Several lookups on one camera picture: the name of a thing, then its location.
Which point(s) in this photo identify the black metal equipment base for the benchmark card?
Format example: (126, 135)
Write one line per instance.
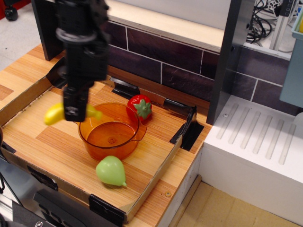
(37, 202)

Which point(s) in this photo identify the orange transparent plastic pot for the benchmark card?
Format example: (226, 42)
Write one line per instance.
(117, 133)

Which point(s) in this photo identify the red toy strawberry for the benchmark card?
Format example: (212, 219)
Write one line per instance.
(142, 105)

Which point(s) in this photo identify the green toy pear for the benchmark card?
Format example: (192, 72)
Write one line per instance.
(110, 170)

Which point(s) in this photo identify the yellow toy banana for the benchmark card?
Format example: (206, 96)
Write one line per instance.
(56, 113)

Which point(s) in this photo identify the grey-blue bin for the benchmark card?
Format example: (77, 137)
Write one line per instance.
(292, 90)

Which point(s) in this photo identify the white toy sink drainboard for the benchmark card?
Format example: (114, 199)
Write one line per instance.
(255, 153)

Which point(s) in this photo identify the black caster wheel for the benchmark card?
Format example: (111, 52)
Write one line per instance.
(10, 11)

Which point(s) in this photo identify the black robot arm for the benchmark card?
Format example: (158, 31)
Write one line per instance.
(80, 17)

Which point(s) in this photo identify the dark grey vertical post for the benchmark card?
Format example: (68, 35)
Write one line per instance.
(236, 30)

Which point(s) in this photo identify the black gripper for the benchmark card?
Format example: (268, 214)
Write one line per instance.
(86, 63)

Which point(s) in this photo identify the cardboard fence with black tape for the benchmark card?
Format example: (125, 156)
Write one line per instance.
(157, 177)

